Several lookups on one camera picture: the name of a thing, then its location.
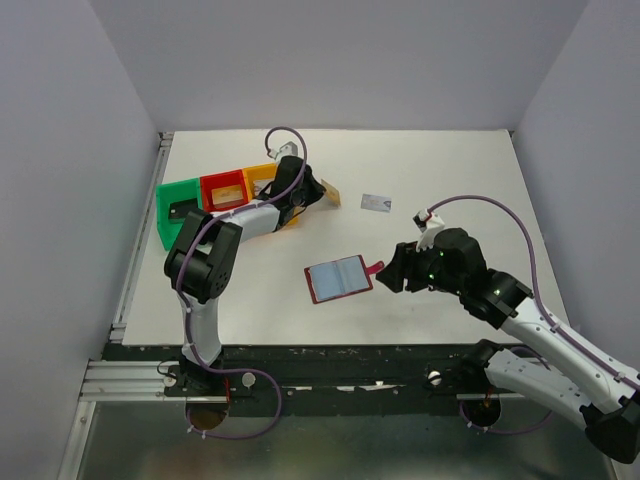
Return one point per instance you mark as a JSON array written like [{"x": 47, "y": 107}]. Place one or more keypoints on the black card stack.
[{"x": 178, "y": 211}]

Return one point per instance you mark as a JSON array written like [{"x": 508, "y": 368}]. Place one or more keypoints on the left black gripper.
[{"x": 316, "y": 190}]

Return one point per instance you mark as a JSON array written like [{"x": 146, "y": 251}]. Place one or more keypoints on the gold VIP card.
[{"x": 331, "y": 193}]

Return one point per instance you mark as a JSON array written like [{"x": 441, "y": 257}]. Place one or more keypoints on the white VIP card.
[{"x": 376, "y": 203}]

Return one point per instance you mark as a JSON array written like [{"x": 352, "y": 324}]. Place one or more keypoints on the red leather card holder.
[{"x": 340, "y": 278}]

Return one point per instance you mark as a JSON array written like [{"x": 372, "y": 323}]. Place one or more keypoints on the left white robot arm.
[{"x": 200, "y": 262}]

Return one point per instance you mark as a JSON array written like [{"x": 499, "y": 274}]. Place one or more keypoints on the gold card stack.
[{"x": 227, "y": 197}]

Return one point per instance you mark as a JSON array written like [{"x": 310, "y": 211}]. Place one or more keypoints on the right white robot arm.
[{"x": 586, "y": 386}]

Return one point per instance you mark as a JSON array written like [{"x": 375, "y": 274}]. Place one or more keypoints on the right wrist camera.
[{"x": 430, "y": 225}]

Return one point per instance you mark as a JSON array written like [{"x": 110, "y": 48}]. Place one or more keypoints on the red plastic bin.
[{"x": 209, "y": 182}]

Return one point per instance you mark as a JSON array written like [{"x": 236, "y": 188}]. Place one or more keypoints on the yellow plastic bin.
[{"x": 262, "y": 185}]

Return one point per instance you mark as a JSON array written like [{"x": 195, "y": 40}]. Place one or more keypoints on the green plastic bin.
[{"x": 167, "y": 194}]

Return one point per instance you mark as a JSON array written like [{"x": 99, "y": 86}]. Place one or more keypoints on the aluminium frame rail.
[{"x": 127, "y": 373}]

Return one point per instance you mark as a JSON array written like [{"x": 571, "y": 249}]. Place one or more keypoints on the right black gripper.
[{"x": 403, "y": 264}]

